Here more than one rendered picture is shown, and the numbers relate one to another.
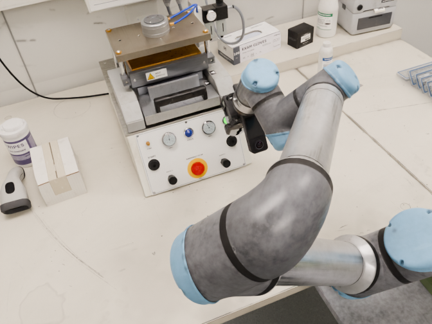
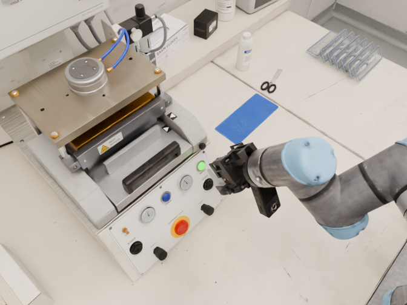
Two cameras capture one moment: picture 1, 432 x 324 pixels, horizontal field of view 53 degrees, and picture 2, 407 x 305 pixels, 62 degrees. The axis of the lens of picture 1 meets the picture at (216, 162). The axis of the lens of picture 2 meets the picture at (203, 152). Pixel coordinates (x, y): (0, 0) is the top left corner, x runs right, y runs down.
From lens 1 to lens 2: 65 cm
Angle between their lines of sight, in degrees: 23
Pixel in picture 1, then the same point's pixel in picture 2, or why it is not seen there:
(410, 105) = (332, 84)
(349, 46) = (252, 27)
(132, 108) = (95, 200)
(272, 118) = (337, 211)
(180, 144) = (159, 213)
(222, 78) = (188, 121)
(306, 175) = not seen: outside the picture
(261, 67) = (318, 154)
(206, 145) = (185, 200)
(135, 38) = (66, 101)
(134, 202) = (122, 294)
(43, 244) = not seen: outside the picture
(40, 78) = not seen: outside the picture
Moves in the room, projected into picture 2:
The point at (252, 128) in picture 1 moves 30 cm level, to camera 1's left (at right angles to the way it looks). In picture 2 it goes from (267, 193) to (128, 264)
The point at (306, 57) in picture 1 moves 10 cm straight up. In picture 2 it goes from (220, 48) to (221, 25)
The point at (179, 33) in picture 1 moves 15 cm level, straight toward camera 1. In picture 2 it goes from (123, 79) to (156, 126)
